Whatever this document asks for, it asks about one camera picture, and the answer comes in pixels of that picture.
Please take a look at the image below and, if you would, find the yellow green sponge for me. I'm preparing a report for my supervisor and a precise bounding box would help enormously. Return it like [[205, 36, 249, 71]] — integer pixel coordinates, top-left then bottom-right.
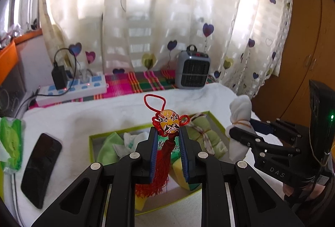
[[172, 158, 200, 191]]

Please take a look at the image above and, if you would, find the green plastic bag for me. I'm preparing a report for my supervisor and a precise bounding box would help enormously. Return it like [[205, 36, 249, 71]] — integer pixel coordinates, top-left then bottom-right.
[[157, 136, 181, 158]]

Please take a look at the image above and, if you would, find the white towel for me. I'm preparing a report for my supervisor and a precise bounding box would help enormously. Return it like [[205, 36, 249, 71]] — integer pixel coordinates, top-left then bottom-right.
[[225, 95, 255, 163]]

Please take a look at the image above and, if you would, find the red opera mask tassel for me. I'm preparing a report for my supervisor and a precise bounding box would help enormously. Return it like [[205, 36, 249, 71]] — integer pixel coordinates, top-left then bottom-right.
[[135, 94, 190, 197]]

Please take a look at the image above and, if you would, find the person's right hand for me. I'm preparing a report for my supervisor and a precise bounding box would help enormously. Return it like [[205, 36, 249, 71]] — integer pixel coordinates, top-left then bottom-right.
[[282, 176, 331, 200]]

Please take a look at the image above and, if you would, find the lime green shallow box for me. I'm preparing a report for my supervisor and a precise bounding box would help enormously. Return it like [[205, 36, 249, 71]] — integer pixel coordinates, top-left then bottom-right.
[[89, 111, 231, 215]]

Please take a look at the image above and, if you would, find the light green folded cloth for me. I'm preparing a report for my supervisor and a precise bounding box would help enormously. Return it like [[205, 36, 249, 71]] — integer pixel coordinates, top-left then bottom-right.
[[97, 132, 124, 165]]

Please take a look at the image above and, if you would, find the rolled green towel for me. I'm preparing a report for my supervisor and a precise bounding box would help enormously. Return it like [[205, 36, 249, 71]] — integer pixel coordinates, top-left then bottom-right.
[[186, 113, 228, 159]]

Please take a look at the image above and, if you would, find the wooden cabinet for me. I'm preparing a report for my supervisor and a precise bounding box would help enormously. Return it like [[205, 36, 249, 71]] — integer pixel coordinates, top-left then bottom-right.
[[251, 0, 334, 125]]

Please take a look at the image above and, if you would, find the grey portable fan heater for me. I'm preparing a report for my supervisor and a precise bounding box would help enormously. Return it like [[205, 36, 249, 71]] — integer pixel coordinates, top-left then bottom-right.
[[175, 44, 211, 89]]

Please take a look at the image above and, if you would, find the plaid pink green cloth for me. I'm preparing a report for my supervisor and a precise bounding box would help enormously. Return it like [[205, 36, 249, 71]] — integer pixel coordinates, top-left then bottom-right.
[[28, 69, 215, 110]]

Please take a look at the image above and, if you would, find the black smartphone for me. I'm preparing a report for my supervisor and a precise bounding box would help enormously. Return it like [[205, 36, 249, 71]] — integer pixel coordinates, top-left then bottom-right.
[[21, 133, 62, 209]]

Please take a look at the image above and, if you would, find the white blue power strip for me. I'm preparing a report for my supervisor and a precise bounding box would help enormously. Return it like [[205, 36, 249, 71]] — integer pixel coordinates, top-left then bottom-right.
[[36, 76, 108, 107]]

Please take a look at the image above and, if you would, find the black power adapter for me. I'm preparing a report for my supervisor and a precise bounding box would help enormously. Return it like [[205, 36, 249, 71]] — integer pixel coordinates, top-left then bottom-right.
[[52, 65, 68, 90]]

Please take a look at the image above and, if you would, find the green white tissue pack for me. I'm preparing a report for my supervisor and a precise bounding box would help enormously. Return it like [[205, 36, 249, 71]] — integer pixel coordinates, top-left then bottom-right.
[[0, 117, 23, 174]]

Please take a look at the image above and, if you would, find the cream heart-pattern curtain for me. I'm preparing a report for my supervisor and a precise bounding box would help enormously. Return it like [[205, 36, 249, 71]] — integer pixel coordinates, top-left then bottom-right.
[[39, 0, 293, 98]]

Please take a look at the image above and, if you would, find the orange storage tray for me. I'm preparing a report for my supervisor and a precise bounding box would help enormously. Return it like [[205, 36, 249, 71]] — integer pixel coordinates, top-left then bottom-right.
[[0, 41, 18, 85]]

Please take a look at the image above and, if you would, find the black cable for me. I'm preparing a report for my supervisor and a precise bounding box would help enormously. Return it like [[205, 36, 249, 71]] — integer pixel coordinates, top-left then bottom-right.
[[10, 48, 79, 123]]

